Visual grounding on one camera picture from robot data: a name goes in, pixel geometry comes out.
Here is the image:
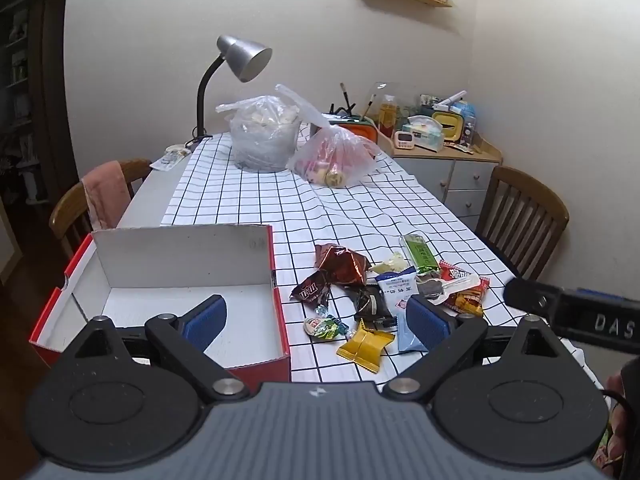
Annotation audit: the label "white blue snack packet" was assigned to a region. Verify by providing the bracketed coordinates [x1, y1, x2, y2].
[375, 266, 419, 316]

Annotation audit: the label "green snack bar packet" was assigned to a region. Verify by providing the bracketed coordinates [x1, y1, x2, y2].
[400, 231, 440, 278]

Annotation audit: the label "left wooden chair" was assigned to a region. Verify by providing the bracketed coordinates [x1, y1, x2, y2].
[49, 158, 151, 259]

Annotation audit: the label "pink towel on chair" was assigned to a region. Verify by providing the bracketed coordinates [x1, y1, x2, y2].
[81, 160, 131, 231]

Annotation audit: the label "orange folding basket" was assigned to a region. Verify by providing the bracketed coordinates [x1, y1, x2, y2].
[324, 114, 378, 143]

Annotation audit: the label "dark bookshelf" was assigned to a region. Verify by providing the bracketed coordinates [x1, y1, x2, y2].
[1, 0, 58, 206]

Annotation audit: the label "cream yellow pastry packet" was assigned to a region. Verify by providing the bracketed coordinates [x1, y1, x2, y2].
[369, 252, 410, 275]

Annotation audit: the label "right wooden chair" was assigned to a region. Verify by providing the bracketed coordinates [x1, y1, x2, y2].
[475, 166, 570, 280]

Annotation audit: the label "wooden chair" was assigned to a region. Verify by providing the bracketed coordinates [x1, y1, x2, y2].
[49, 158, 151, 259]
[475, 166, 570, 280]

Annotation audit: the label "dark red foil snack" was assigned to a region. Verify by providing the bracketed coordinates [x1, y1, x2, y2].
[314, 243, 371, 286]

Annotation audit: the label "yellow box on cabinet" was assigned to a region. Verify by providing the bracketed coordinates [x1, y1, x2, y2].
[432, 110, 464, 143]

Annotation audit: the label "tissue pack white green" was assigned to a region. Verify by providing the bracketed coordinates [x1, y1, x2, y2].
[408, 115, 445, 153]

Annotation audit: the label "red crispy noodle packet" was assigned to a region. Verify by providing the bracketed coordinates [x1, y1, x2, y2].
[439, 260, 490, 318]

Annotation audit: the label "yellow foil snack packet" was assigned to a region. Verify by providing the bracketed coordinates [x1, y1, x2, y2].
[336, 320, 395, 374]

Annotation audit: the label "red white cardboard box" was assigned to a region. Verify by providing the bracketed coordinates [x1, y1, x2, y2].
[29, 224, 291, 390]

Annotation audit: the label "paper card on table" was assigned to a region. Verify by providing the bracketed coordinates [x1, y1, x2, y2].
[150, 144, 191, 171]

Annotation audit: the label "amber liquid bottle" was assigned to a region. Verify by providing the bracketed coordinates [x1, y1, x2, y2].
[378, 94, 398, 138]

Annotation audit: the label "checkered white tablecloth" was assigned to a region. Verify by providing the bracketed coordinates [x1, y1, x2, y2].
[160, 133, 522, 385]

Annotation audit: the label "black cookie wrapper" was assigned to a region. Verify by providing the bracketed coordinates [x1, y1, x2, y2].
[345, 285, 397, 328]

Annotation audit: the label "pink plastic bag of snacks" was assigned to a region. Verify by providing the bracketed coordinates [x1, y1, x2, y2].
[274, 84, 381, 188]

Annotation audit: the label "person right hand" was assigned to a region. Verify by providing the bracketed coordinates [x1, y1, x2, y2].
[592, 372, 626, 479]

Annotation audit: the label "pink digital timer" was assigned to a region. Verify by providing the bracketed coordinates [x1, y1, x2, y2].
[393, 130, 414, 151]

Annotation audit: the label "silver desk lamp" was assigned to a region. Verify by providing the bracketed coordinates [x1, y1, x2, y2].
[184, 35, 273, 151]

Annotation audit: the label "clear plastic bag white contents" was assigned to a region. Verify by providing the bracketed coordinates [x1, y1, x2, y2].
[216, 96, 300, 172]

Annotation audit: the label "brown chocolate candy packet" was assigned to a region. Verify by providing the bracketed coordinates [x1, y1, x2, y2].
[290, 270, 331, 309]

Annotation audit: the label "white wooden cabinet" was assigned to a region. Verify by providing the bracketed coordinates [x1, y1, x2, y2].
[378, 133, 503, 231]

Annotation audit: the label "small green jelly cup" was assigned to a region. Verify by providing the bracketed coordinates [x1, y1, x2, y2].
[303, 315, 349, 341]

